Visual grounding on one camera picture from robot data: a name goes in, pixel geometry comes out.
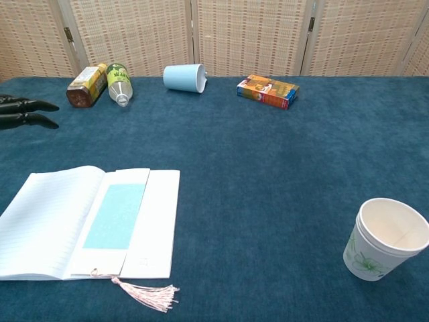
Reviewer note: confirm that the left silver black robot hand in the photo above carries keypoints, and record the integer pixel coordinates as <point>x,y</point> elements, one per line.
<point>20,119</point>

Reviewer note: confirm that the white lined notebook yellow spine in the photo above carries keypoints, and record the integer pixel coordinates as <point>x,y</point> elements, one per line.
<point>43,228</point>

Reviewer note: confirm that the light blue bookmark pink tassel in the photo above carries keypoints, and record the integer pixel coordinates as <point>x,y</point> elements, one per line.
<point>110,218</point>

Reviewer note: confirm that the brown tea bottle yellow label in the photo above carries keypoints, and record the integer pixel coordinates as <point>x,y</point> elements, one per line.
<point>85,87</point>

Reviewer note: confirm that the brass screen hinge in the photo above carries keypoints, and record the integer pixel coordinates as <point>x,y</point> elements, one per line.
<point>69,34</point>
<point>312,24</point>

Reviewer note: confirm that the clear bottle green label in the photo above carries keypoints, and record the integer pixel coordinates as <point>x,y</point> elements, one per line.
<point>118,78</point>

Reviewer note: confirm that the light blue mug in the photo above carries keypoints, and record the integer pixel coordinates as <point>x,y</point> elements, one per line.
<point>181,78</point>

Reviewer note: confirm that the orange snack box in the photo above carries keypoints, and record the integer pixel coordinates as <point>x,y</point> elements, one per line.
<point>264,90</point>

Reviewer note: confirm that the woven folding screen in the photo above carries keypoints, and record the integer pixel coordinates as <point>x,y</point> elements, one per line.
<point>251,33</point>

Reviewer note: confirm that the dark blue table cloth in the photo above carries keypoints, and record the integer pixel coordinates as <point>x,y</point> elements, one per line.
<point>268,167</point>

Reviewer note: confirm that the white paper cup green flower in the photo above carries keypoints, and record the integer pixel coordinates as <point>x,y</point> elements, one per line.
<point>365,265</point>

